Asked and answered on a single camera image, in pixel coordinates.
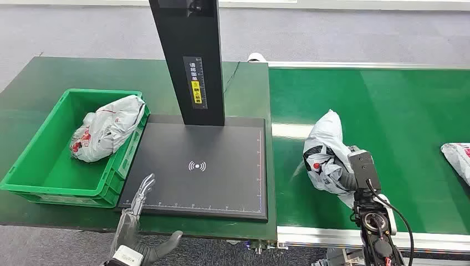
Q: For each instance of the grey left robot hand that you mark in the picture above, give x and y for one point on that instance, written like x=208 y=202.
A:
x=128 y=227

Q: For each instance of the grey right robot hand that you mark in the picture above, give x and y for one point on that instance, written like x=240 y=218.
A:
x=349 y=180

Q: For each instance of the white grey mailer bag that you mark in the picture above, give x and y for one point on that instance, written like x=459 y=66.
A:
x=325 y=147

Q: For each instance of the green conveyor belt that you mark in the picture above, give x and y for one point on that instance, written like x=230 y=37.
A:
x=385 y=110

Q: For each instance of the green plastic crate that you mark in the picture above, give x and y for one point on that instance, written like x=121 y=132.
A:
x=51 y=172

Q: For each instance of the white mailer bag red print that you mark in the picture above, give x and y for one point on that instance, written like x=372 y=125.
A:
x=106 y=130

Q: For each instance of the large white mailer red logo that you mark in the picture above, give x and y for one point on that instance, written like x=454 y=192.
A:
x=459 y=158

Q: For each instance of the black yellow column label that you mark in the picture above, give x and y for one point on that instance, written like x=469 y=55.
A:
x=195 y=82

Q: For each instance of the green table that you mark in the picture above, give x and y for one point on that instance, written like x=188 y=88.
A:
x=36 y=77

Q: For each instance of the black scanner column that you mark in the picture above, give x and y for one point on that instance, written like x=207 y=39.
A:
x=191 y=47

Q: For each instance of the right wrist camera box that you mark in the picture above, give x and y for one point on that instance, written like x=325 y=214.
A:
x=363 y=167

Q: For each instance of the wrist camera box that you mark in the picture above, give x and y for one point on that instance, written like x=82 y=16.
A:
x=126 y=256
x=363 y=167

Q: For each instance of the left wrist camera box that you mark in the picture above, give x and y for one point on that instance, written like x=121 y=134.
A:
x=126 y=256

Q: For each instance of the aluminium conveyor frame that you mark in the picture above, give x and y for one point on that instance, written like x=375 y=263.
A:
x=330 y=236

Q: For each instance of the black scanner base plate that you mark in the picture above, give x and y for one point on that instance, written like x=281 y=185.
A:
x=198 y=183

